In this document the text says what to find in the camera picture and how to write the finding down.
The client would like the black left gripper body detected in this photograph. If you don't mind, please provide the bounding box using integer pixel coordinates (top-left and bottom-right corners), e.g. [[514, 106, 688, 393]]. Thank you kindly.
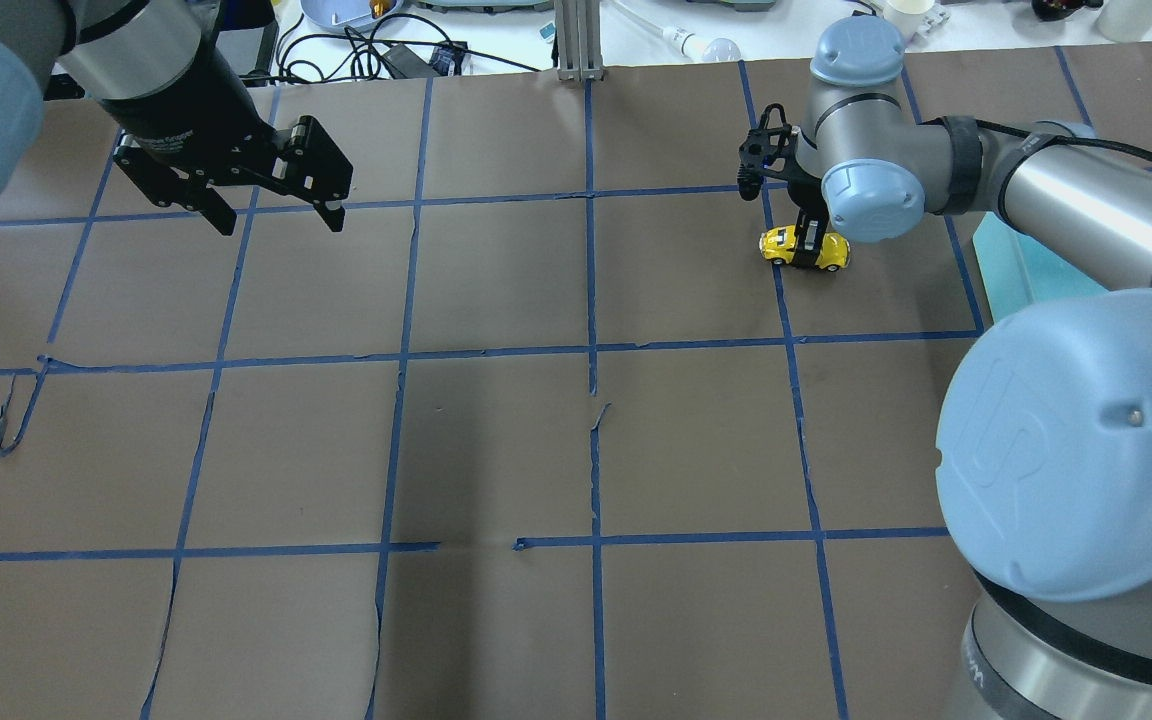
[[97, 40, 353, 217]]

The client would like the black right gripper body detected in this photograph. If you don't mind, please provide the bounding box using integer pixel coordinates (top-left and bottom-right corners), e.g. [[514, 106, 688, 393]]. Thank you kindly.
[[736, 103, 829, 215]]

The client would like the yellow beetle toy car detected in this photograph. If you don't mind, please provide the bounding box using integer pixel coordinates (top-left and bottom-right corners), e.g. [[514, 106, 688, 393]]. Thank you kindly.
[[756, 225, 851, 272]]

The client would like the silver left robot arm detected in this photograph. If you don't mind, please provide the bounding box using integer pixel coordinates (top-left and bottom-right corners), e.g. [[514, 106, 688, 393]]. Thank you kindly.
[[0, 1, 353, 234]]

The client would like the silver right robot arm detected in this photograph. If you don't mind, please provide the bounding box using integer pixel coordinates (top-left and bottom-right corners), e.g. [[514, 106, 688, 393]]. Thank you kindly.
[[738, 15, 1152, 719]]

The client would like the white light bulb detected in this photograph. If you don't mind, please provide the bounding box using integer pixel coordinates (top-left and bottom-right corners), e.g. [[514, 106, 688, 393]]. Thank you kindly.
[[660, 26, 742, 63]]

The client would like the black power adapter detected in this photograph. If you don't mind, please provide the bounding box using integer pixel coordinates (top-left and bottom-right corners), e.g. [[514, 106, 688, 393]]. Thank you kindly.
[[380, 41, 468, 79]]

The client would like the light blue plastic bin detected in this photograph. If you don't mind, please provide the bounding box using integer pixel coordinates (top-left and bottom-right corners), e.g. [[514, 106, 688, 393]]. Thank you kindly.
[[973, 164, 1152, 323]]

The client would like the aluminium frame post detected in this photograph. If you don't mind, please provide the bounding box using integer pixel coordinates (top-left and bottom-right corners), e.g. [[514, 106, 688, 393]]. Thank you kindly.
[[553, 0, 605, 82]]

